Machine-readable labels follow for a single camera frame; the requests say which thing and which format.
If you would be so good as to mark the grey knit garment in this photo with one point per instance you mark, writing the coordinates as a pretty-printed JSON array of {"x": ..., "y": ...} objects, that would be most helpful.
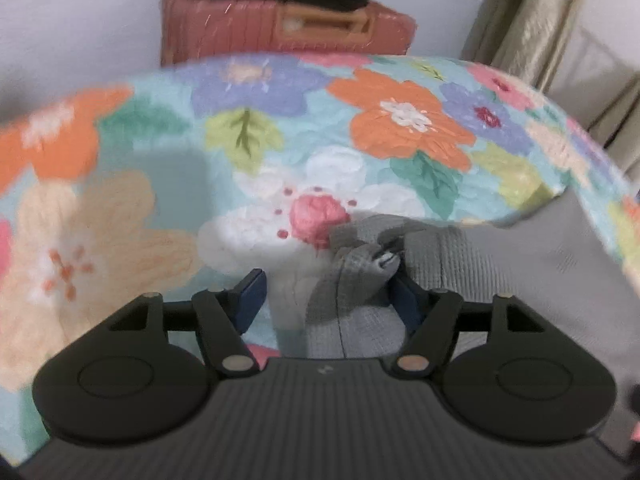
[{"x": 500, "y": 270}]

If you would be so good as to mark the red ribbed suitcase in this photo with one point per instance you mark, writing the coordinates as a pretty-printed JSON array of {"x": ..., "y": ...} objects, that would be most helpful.
[{"x": 250, "y": 30}]

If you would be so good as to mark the beige curtain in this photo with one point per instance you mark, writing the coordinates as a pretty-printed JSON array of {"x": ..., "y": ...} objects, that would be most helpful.
[{"x": 530, "y": 20}]

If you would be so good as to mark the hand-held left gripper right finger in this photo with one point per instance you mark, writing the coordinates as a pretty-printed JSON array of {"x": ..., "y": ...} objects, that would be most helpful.
[{"x": 407, "y": 302}]

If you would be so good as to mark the floral printed blanket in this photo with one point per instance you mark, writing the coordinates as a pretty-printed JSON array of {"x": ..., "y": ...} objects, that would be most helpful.
[{"x": 150, "y": 170}]

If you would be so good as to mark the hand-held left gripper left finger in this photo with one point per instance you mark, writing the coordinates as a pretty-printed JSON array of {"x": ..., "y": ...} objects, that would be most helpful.
[{"x": 252, "y": 295}]

